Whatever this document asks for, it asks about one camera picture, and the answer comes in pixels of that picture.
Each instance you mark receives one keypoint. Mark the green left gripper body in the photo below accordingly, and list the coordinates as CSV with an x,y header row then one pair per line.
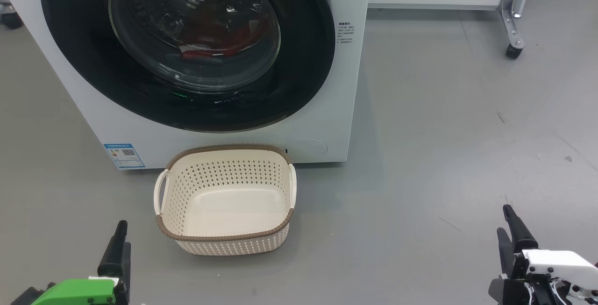
x,y
74,292

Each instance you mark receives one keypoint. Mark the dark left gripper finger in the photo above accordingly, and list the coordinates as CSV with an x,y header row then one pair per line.
x,y
125,277
112,258

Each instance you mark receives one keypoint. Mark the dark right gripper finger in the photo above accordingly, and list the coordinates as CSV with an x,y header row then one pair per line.
x,y
521,235
505,256

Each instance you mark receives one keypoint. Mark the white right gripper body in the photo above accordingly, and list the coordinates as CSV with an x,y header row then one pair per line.
x,y
556,263

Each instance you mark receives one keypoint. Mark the red garment with white trim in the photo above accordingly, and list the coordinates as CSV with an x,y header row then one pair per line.
x,y
219,34

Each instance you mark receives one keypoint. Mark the cream perforated basket brown rim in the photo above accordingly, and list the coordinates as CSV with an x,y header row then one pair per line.
x,y
224,202

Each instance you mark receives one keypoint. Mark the white front-load washing machine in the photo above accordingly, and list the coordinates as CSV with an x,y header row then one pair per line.
x,y
299,109

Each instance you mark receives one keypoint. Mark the blue energy label sticker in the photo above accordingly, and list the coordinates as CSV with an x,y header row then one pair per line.
x,y
124,155

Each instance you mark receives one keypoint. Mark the metal partition leg with caster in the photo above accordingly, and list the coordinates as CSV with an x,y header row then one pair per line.
x,y
511,20

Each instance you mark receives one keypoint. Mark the black caster wheel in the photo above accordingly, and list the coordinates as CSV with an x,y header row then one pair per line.
x,y
10,19

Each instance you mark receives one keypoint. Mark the black text notice sticker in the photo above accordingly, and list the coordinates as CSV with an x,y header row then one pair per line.
x,y
346,33

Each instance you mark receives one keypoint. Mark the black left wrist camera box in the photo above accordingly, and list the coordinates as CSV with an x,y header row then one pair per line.
x,y
32,296

